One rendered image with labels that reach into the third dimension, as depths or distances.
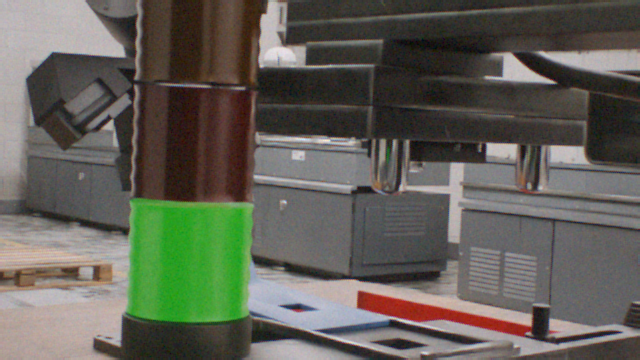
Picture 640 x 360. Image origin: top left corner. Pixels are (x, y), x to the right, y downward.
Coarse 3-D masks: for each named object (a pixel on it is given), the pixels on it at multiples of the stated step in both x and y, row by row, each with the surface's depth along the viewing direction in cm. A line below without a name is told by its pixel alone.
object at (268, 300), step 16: (256, 288) 74; (272, 288) 75; (288, 288) 75; (256, 304) 69; (272, 304) 70; (288, 304) 70; (304, 304) 71; (320, 304) 71; (336, 304) 71; (288, 320) 66; (304, 320) 66; (320, 320) 67; (336, 320) 67; (352, 320) 67; (368, 320) 68; (384, 320) 68
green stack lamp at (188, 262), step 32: (160, 224) 31; (192, 224) 31; (224, 224) 32; (128, 256) 33; (160, 256) 31; (192, 256) 31; (224, 256) 32; (128, 288) 33; (160, 288) 31; (192, 288) 31; (224, 288) 32; (160, 320) 31; (192, 320) 31; (224, 320) 32
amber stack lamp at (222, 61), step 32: (160, 0) 31; (192, 0) 31; (224, 0) 31; (256, 0) 32; (160, 32) 31; (192, 32) 31; (224, 32) 31; (256, 32) 32; (160, 64) 31; (192, 64) 31; (224, 64) 31; (256, 64) 32
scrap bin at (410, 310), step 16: (368, 304) 99; (384, 304) 97; (400, 304) 96; (416, 304) 95; (432, 304) 93; (416, 320) 95; (432, 320) 93; (448, 320) 92; (464, 320) 91; (480, 320) 89; (496, 320) 88
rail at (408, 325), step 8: (368, 312) 70; (392, 320) 68; (400, 320) 68; (408, 328) 67; (416, 328) 67; (424, 328) 66; (432, 328) 66; (440, 328) 66; (440, 336) 65; (448, 336) 65; (456, 336) 65; (464, 336) 64; (472, 336) 64
